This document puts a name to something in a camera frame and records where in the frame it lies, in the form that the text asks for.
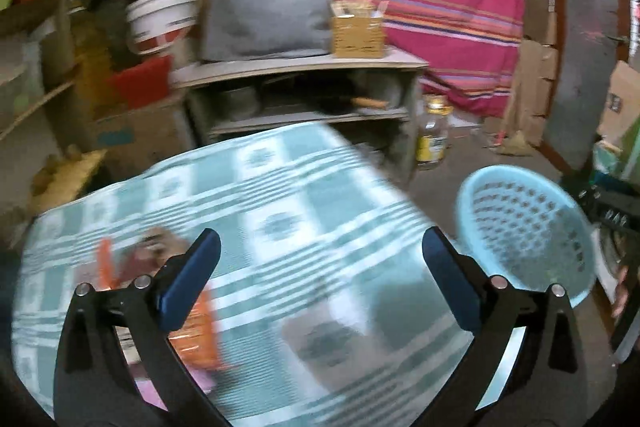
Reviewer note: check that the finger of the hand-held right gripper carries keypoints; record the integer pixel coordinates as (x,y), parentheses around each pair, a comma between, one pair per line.
(607,209)

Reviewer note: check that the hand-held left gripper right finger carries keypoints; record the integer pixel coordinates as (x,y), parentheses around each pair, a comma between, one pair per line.
(450,279)

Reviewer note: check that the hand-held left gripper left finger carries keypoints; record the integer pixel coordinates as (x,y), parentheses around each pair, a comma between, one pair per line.
(192,277)

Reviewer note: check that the brown paper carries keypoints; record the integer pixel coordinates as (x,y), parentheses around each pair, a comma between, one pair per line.
(157,241)

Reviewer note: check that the orange snack packet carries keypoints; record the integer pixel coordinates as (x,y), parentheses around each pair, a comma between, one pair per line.
(200,332)

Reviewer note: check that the maroon wrapper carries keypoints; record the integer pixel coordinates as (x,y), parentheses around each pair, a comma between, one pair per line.
(137,264)

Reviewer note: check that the light blue plastic basket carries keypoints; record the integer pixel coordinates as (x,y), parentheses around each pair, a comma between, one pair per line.
(525,227)

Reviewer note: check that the pink snack packet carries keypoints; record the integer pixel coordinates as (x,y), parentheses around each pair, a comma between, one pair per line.
(197,382)

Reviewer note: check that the person's right hand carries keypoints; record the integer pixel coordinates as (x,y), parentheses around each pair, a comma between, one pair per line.
(622,292)

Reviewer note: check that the straw broom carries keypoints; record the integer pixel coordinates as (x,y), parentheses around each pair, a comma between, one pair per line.
(515,146)

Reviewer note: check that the green checkered tablecloth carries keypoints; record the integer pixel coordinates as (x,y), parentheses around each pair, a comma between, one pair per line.
(300,217)

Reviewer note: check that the clear oil bottle yellow label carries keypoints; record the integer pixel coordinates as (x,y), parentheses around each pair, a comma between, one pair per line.
(432,137)

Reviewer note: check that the flattened cardboard sheets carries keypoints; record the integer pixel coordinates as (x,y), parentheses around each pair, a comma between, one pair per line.
(532,87)

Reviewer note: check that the yellow ridged item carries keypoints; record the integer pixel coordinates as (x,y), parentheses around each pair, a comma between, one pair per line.
(70,177)

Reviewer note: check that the cardboard box with blue label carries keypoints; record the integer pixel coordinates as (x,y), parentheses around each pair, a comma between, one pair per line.
(135,129)

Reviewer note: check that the grey door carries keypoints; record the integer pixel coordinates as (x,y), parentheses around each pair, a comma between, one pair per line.
(585,32)

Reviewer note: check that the small metal pot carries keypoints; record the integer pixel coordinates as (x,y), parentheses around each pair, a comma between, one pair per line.
(239,103)

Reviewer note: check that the red plastic crate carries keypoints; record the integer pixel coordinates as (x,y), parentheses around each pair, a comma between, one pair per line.
(140,82)

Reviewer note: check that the yellow oil jug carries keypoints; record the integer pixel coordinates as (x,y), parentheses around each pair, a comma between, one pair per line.
(95,77)

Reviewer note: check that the wooden shelf cabinet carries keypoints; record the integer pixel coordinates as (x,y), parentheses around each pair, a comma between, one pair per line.
(300,62)

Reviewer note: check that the white plastic bucket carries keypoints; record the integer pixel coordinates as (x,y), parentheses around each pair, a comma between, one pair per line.
(160,19)

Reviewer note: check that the bamboo chopstick holder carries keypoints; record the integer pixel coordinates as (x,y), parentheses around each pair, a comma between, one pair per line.
(357,37)

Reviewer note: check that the grey fabric bag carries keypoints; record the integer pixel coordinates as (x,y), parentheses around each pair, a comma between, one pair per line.
(265,12)

